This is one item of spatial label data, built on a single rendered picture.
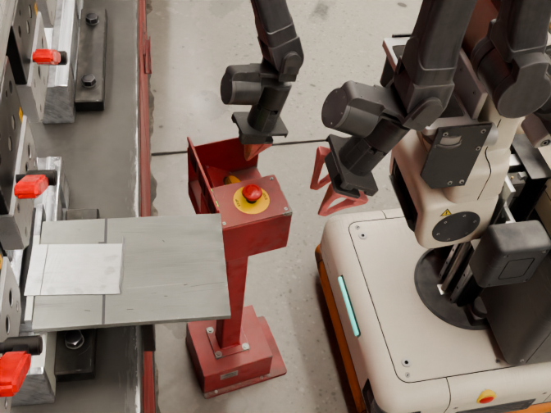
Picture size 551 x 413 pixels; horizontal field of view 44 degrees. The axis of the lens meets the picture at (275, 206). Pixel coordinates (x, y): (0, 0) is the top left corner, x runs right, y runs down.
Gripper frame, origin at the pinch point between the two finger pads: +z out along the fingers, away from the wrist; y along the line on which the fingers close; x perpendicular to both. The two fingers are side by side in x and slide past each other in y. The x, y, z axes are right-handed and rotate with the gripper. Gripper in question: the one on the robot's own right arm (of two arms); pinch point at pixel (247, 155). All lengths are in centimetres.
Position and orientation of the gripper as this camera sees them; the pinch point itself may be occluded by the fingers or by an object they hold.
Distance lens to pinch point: 140.8
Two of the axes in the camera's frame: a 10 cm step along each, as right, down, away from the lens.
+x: 3.6, 7.5, -5.6
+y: -8.8, 0.7, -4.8
